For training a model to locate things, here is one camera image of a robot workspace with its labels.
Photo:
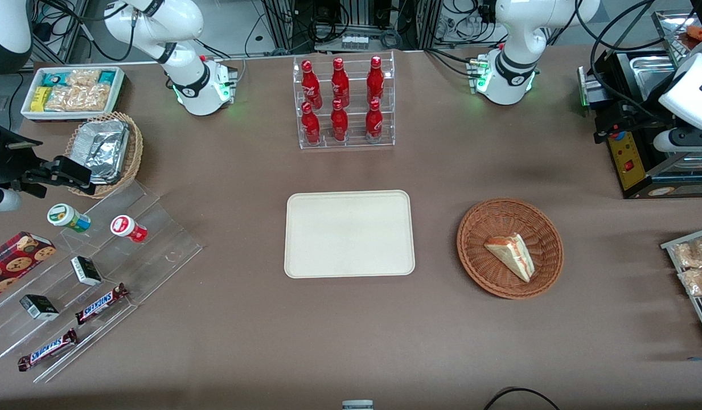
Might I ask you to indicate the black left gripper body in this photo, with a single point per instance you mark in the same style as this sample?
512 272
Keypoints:
637 118

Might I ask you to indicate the large clear cracker bag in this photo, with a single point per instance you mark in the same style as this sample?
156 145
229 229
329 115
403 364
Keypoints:
80 98

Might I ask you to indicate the small grey device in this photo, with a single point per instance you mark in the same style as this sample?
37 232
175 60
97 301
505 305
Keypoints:
357 405

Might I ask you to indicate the small clear cracker bag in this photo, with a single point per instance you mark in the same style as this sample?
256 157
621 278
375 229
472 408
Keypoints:
83 77

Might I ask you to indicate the white rectangular snack bin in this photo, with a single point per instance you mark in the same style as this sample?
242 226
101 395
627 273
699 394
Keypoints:
27 108

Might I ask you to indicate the black hot food display case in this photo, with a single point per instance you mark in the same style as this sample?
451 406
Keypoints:
628 162

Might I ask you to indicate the red soda bottle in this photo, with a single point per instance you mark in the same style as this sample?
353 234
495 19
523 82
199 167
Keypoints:
311 126
340 84
375 80
311 85
339 124
374 122

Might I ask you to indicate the green lid white cup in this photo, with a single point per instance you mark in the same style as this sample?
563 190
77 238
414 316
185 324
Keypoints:
66 217

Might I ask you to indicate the yellow snack packet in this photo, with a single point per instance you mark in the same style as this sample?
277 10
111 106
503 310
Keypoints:
40 99

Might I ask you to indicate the teal snack packet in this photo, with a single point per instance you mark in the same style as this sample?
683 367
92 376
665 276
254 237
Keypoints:
107 77
53 78

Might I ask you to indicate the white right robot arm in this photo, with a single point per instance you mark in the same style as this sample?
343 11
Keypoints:
183 62

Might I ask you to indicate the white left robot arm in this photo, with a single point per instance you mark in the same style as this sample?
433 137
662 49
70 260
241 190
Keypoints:
516 34

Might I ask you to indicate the small black carton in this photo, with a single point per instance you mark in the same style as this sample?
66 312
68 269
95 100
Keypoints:
38 307
86 271

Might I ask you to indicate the beige rectangular serving tray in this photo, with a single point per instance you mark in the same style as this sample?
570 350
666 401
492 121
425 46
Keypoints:
349 233

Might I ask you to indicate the oval light wicker basket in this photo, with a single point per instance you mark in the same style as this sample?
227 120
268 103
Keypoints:
134 154

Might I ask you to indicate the clear bag of pastries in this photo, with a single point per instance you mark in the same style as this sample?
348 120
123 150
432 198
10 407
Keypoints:
692 253
699 282

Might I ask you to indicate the snickers chocolate bar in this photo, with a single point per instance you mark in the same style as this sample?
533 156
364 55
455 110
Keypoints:
48 349
100 304

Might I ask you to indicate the red cookie box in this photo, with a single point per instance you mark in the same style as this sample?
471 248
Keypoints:
15 263

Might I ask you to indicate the clear acrylic stepped shelf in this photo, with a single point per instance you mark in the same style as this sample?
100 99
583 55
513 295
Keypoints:
157 245

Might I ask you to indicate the aluminium foil container stack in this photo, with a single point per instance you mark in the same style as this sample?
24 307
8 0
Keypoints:
105 149

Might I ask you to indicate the clear acrylic bottle rack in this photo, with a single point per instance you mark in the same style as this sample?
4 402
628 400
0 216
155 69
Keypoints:
356 139

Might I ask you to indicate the red lid white cup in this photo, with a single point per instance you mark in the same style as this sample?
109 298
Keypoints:
126 228

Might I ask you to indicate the round brown wicker basket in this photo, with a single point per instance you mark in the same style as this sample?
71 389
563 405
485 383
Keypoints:
493 225

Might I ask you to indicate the triangular sandwich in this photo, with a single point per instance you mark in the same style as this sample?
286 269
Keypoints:
513 256

